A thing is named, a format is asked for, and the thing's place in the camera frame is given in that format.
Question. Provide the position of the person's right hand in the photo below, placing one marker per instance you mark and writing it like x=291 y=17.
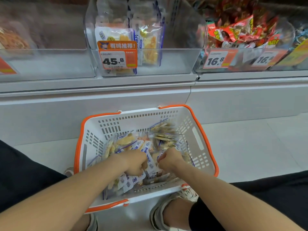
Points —
x=171 y=159

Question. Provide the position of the person's left hand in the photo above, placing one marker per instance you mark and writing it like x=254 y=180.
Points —
x=132 y=162

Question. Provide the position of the person's left fingers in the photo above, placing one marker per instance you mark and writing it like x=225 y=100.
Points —
x=142 y=167

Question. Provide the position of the person's right fingers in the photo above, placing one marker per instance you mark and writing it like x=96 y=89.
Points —
x=161 y=164

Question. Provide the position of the white blue snack packet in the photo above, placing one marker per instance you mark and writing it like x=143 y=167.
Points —
x=151 y=163

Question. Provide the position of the person's left forearm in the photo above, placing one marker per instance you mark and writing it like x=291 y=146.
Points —
x=65 y=197

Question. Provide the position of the person's right forearm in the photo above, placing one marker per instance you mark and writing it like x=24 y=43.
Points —
x=231 y=199

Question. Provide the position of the pile of white blue packets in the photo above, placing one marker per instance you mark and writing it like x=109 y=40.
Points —
x=166 y=138

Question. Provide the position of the person's right sandal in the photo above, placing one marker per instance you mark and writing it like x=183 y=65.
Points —
x=157 y=214

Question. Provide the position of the person's right leg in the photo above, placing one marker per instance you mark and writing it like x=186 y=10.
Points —
x=178 y=215

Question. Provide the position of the white shelf unit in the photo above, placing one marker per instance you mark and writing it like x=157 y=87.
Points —
x=144 y=96

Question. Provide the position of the clear bin with yellow snacks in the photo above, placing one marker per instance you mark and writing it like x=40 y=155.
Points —
x=182 y=57

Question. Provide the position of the orange price tag with cartoon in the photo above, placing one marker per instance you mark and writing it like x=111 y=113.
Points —
x=117 y=55

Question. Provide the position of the black shorts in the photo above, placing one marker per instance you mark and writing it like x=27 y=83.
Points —
x=26 y=175

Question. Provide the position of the orange white price tag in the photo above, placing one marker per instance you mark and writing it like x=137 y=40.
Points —
x=6 y=68
x=217 y=59
x=267 y=58

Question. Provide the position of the row of yellow snack bags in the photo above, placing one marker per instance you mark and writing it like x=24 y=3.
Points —
x=150 y=45

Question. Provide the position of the clear bin with red snacks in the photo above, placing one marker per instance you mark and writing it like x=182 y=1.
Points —
x=243 y=58

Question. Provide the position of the clear bin with brown snacks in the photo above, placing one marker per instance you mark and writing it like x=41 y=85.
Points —
x=53 y=62

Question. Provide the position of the heap of red snack packets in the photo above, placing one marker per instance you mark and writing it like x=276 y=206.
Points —
x=240 y=24

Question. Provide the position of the clear bin with blue snacks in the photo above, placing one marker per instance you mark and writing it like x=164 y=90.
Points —
x=300 y=64

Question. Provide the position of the yellow price tag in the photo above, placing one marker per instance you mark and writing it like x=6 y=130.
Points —
x=297 y=55

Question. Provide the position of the brown snack bag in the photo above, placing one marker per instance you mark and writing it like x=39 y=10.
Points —
x=12 y=40

